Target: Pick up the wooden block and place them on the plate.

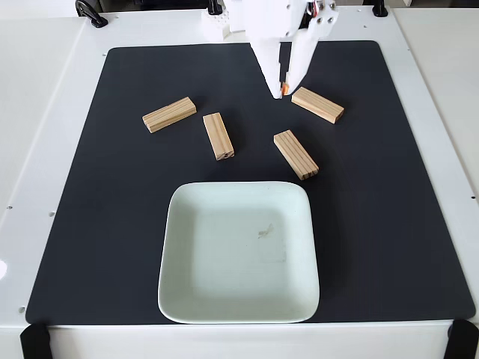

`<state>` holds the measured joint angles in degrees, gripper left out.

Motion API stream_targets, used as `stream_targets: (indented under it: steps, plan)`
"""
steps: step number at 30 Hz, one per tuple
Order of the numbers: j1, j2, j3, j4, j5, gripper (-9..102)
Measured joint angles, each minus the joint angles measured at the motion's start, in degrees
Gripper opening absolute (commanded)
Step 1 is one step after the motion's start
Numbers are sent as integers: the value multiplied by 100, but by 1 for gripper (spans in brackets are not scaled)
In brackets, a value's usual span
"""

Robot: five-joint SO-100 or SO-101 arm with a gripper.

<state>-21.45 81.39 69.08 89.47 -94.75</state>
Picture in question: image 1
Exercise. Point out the grooved wooden block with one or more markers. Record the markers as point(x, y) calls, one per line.
point(169, 114)
point(317, 105)
point(296, 154)
point(218, 136)

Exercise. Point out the pale green square plate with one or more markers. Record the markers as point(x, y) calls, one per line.
point(224, 254)

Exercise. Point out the black table clamp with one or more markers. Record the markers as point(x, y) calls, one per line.
point(215, 5)
point(379, 8)
point(91, 14)

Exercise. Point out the black rubber mat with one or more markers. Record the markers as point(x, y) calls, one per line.
point(112, 187)

